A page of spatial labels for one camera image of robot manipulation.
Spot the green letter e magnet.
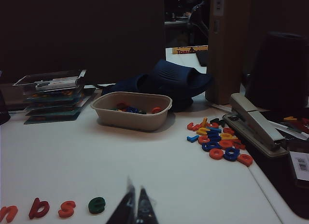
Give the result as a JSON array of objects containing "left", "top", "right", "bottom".
[{"left": 88, "top": 196, "right": 107, "bottom": 214}]

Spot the beige pulp bowl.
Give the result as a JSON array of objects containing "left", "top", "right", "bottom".
[{"left": 91, "top": 91, "right": 173, "bottom": 132}]

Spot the dark green letter magnet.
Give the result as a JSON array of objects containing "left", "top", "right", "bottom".
[{"left": 210, "top": 117, "right": 226, "bottom": 128}]

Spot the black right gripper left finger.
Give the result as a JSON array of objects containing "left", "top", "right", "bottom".
[{"left": 105, "top": 175, "right": 136, "bottom": 224}]

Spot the orange letter n magnet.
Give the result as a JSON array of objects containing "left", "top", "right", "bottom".
[{"left": 0, "top": 205, "right": 19, "bottom": 224}]

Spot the black office chair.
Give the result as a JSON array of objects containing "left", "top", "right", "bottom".
[{"left": 185, "top": 0, "right": 210, "bottom": 45}]

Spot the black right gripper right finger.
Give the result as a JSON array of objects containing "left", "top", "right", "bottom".
[{"left": 135, "top": 185, "right": 160, "bottom": 224}]

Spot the yellow Toblerone box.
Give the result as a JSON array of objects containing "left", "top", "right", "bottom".
[{"left": 172, "top": 45, "right": 208, "bottom": 55}]

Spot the red letter b magnet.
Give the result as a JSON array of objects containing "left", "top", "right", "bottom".
[{"left": 28, "top": 197, "right": 51, "bottom": 220}]

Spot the orange letter s magnet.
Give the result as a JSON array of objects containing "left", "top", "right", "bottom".
[{"left": 57, "top": 201, "right": 77, "bottom": 218}]

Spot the brown desk partition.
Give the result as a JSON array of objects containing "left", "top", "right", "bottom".
[{"left": 0, "top": 0, "right": 165, "bottom": 86}]

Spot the beige stapler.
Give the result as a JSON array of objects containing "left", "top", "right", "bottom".
[{"left": 223, "top": 93, "right": 289, "bottom": 158}]

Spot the black flat tray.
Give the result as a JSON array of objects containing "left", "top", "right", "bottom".
[{"left": 248, "top": 108, "right": 309, "bottom": 221}]

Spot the black cylinder container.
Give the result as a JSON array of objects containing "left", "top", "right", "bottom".
[{"left": 248, "top": 32, "right": 309, "bottom": 111}]

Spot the letter magnet card pack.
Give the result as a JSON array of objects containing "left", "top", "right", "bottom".
[
  {"left": 25, "top": 105, "right": 84, "bottom": 116},
  {"left": 23, "top": 92, "right": 84, "bottom": 101},
  {"left": 24, "top": 99, "right": 83, "bottom": 108},
  {"left": 24, "top": 112, "right": 84, "bottom": 125}
]

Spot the white barcode label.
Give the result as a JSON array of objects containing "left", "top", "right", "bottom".
[{"left": 289, "top": 151, "right": 309, "bottom": 186}]

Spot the tall cardboard box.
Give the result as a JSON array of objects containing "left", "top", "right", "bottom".
[{"left": 207, "top": 0, "right": 252, "bottom": 105}]

